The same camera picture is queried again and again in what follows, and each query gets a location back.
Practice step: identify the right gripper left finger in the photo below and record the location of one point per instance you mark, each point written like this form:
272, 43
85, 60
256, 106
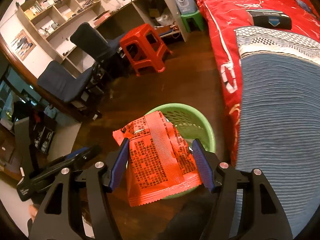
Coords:
74, 193

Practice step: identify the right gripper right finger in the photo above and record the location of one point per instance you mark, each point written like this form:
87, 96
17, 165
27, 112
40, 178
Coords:
247, 207

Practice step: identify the orange red snack packet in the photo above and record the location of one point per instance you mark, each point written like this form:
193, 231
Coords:
160, 163

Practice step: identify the person left hand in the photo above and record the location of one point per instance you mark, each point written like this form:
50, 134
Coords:
33, 210

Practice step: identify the blue ribbed blanket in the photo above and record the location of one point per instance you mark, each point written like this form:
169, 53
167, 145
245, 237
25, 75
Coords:
279, 130

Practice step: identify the dark blue chair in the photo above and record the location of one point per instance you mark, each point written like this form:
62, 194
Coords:
83, 93

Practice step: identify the black office chair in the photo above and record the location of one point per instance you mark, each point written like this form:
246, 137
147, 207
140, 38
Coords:
106, 52

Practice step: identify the red plastic stool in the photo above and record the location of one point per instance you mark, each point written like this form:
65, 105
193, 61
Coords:
144, 49

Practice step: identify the framed picture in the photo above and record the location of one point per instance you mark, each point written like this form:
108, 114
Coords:
22, 45

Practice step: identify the black rectangular box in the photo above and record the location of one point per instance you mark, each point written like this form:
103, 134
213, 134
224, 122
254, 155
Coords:
272, 19

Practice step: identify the green small stool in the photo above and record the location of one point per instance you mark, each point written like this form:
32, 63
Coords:
194, 18

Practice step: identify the red patterned duvet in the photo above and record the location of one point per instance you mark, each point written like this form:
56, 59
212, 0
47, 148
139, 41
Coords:
233, 38

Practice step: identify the blue paper bag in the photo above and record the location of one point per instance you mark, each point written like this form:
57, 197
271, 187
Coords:
186, 6

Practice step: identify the white desk with shelves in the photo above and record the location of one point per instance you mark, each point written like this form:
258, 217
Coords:
136, 13

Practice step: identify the blue toy on bed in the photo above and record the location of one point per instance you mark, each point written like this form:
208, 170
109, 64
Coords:
304, 6

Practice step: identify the wall bookshelf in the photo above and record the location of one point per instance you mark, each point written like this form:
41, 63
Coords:
51, 24

